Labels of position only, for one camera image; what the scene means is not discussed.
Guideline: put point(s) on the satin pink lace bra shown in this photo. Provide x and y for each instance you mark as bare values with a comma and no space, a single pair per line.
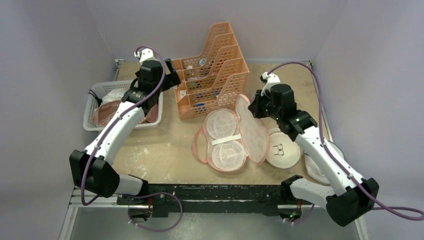
103,114

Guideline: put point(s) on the white round bag near edge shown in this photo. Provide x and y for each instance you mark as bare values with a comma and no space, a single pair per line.
313,169

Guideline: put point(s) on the floral mesh laundry bag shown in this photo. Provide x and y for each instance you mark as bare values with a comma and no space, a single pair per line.
228,138

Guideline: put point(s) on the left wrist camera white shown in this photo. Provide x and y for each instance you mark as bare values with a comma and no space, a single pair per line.
144,55

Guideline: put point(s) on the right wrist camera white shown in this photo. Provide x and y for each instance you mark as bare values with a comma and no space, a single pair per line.
269,80

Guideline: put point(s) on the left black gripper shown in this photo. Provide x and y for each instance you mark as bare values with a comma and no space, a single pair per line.
171,80

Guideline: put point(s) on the orange file organizer rack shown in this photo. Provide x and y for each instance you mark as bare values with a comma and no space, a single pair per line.
214,78

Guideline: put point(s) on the white round mesh laundry bag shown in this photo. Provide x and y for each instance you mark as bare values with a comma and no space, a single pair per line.
283,152

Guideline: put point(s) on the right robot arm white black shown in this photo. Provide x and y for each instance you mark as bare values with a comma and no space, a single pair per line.
349,195

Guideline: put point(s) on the white plastic basket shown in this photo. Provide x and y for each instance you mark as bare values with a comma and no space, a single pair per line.
94,101

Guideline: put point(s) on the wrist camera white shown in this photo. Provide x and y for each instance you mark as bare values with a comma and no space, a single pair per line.
144,55
269,80

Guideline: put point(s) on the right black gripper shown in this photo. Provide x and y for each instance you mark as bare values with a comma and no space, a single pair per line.
255,105

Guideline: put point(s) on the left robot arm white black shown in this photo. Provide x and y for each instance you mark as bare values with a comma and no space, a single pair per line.
91,168

